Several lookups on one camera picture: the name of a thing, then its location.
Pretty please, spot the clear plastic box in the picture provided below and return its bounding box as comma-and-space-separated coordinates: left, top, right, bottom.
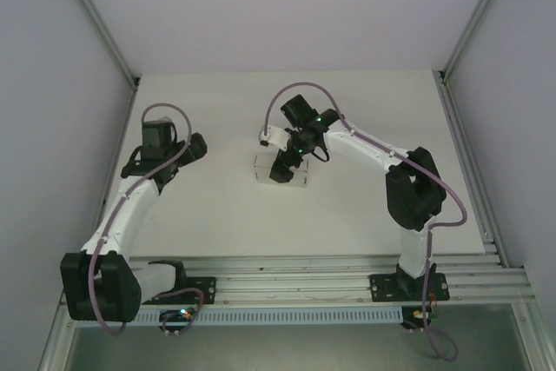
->
254, 151, 310, 189

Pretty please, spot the grey metal panel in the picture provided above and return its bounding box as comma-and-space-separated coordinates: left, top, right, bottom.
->
69, 322, 529, 371

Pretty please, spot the thin aluminium side rail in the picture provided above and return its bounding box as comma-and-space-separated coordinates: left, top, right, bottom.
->
103, 79, 141, 209

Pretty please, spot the aluminium corner post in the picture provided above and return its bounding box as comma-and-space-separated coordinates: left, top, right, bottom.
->
437, 0, 521, 83
52, 0, 141, 88

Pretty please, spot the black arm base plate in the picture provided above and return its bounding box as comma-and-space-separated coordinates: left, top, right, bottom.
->
368, 273, 448, 302
138, 275, 217, 305

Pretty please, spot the aluminium mounting rail frame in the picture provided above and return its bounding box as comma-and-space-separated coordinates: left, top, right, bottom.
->
60, 238, 533, 308

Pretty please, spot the small circuit board with wires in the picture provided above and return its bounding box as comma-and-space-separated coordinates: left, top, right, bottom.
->
401, 305, 440, 333
158, 287, 208, 338

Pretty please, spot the wide aluminium side rail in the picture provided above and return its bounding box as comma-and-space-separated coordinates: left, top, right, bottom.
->
435, 70, 509, 268

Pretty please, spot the light blue slotted cable duct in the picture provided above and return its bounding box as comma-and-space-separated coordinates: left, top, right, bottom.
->
76, 306, 403, 328

